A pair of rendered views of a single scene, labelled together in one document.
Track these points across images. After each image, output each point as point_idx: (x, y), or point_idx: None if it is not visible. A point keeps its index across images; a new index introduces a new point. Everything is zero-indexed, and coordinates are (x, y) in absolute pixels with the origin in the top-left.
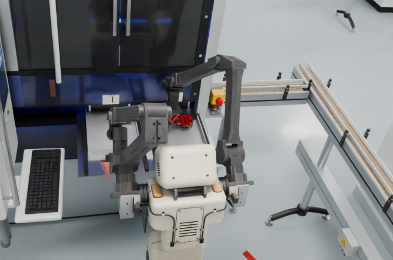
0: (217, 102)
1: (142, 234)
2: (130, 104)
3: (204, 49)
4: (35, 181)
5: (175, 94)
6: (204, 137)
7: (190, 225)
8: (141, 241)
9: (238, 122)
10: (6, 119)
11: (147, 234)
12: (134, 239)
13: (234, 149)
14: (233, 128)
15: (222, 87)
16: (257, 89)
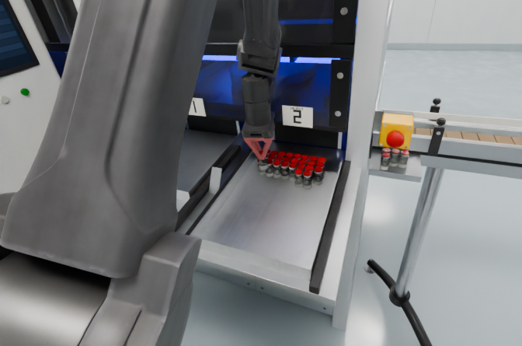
0: (388, 140)
1: (263, 333)
2: (238, 127)
3: None
4: None
5: (251, 86)
6: (328, 207)
7: None
8: (255, 344)
9: (138, 75)
10: (1, 96)
11: (269, 337)
12: (248, 337)
13: (45, 316)
14: (68, 117)
15: (412, 113)
16: (515, 135)
